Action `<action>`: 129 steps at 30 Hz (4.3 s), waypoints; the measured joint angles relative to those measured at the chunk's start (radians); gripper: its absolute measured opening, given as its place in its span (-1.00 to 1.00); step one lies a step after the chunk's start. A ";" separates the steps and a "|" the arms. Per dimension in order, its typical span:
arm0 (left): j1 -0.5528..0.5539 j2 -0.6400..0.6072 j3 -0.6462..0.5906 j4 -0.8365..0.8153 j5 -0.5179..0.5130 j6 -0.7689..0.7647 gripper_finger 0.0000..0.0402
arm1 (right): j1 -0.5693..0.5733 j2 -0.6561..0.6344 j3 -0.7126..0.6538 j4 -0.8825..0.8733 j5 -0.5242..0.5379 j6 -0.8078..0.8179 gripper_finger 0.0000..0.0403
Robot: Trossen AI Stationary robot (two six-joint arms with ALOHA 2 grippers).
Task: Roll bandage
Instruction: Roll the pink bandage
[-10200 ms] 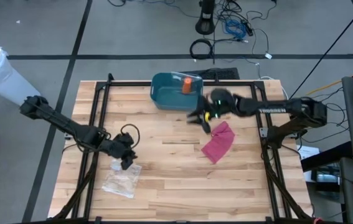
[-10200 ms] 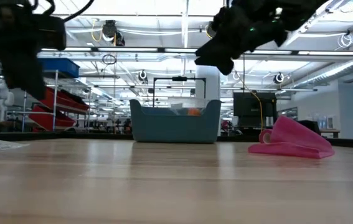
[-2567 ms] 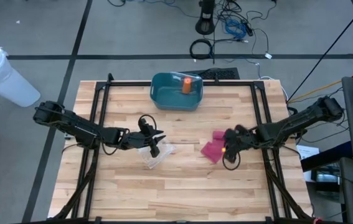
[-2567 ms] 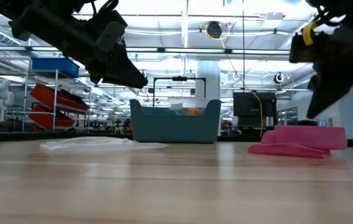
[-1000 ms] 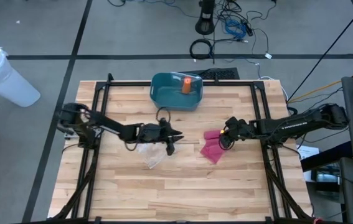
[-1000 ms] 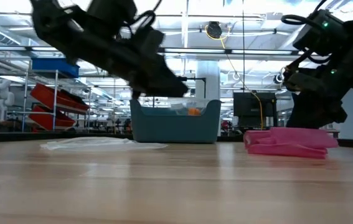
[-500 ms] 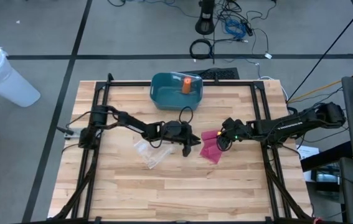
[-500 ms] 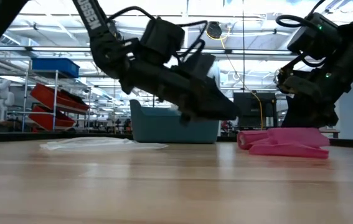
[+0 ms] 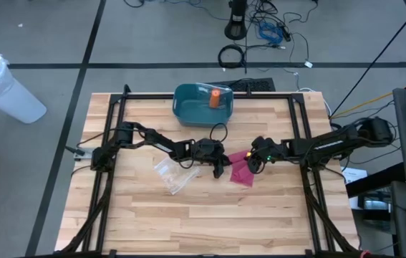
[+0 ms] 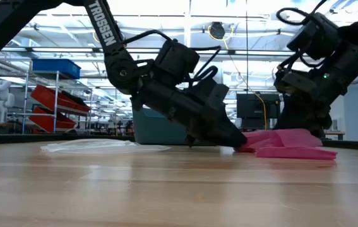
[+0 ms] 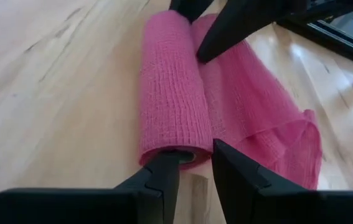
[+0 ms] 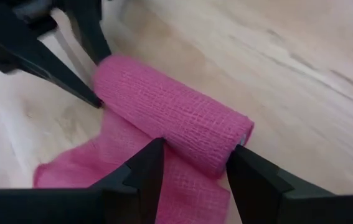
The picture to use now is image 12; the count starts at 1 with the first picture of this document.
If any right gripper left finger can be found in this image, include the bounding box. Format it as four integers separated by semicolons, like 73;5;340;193
0;138;166;224

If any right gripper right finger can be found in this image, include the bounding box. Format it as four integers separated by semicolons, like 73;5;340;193
225;144;353;224

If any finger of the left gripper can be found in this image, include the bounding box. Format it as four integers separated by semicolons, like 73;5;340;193
0;18;104;109
65;0;113;65

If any pink bandage roll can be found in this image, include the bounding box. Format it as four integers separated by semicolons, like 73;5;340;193
32;54;255;224

